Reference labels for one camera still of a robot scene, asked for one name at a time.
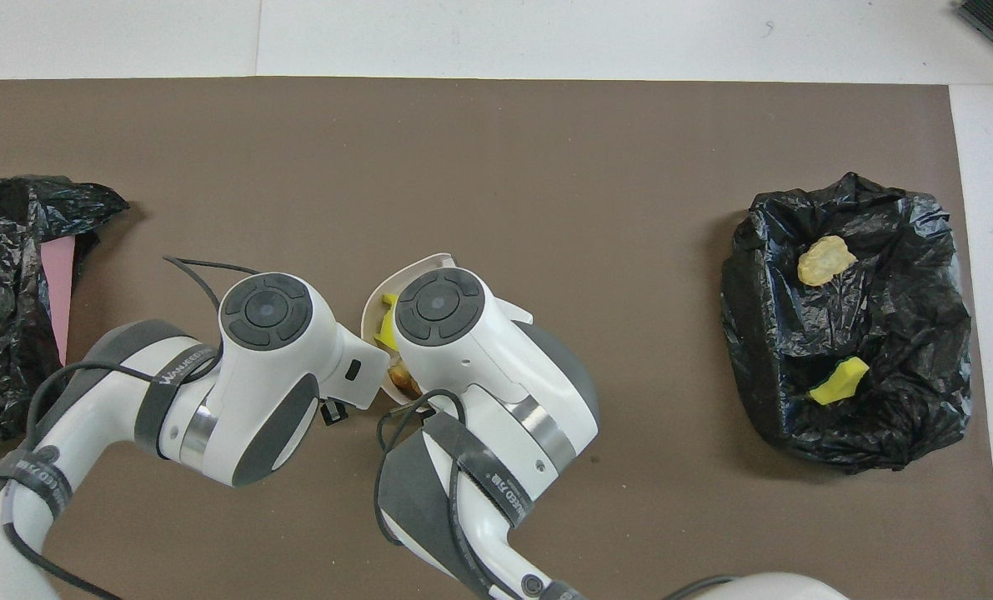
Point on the yellow sponge piece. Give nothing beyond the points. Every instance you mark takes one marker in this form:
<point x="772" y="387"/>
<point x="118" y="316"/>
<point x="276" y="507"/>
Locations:
<point x="838" y="381"/>
<point x="386" y="329"/>

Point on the beige plastic dustpan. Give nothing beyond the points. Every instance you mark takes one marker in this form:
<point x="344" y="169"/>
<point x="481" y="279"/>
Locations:
<point x="396" y="279"/>

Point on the striped bread piece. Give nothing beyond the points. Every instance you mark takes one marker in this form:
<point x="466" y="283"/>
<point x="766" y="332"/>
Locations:
<point x="824" y="260"/>

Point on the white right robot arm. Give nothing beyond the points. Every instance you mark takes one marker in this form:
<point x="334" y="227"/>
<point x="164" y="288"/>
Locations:
<point x="496" y="367"/>

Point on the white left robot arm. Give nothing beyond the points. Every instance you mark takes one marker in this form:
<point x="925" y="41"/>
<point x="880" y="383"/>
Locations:
<point x="271" y="375"/>

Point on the black plastic trash bag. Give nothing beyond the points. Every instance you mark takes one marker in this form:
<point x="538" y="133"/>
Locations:
<point x="4" y="350"/>

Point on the right black trash bag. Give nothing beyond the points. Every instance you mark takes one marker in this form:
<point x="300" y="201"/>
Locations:
<point x="880" y="433"/>

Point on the brown table mat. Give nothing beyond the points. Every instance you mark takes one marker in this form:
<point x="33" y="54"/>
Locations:
<point x="496" y="133"/>

